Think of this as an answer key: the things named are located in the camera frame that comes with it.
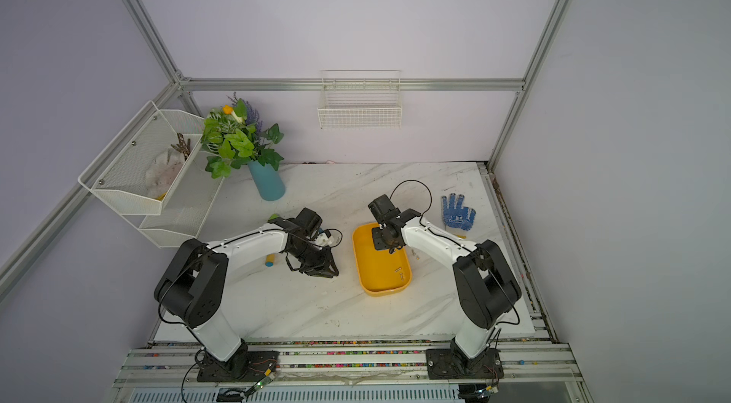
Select green yellow brush tool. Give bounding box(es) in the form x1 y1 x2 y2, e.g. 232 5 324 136
265 214 279 268

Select yellow plastic storage box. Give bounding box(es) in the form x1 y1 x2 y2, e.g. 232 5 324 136
352 223 413 297

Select teal vase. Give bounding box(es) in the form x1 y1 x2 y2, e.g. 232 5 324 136
247 161 286 201

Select brown twigs in shelf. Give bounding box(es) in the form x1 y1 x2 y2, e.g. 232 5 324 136
171 133 192 160

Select white mesh wall shelf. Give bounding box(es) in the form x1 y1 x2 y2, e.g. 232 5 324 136
78 101 222 248

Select aluminium rail platform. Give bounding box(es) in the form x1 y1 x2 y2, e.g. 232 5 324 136
104 340 593 402

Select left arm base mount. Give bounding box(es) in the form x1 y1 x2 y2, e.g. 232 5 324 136
195 341 280 383

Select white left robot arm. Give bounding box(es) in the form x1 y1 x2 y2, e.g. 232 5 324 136
153 208 339 364

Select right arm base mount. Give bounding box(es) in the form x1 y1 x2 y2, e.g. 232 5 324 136
425 340 504 381

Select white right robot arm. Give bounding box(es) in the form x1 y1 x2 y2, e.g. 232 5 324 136
369 195 523 359

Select white wire wall basket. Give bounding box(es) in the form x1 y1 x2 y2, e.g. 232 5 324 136
318 70 403 130

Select blue dotted work glove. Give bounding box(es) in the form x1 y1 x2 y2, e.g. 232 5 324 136
441 193 477 237

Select green artificial plant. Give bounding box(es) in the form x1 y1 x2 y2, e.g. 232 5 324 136
202 93 285 179

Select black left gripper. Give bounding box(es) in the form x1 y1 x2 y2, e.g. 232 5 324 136
291 239 342 275

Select white cloth in shelf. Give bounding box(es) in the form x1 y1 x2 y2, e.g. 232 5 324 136
145 149 186 199

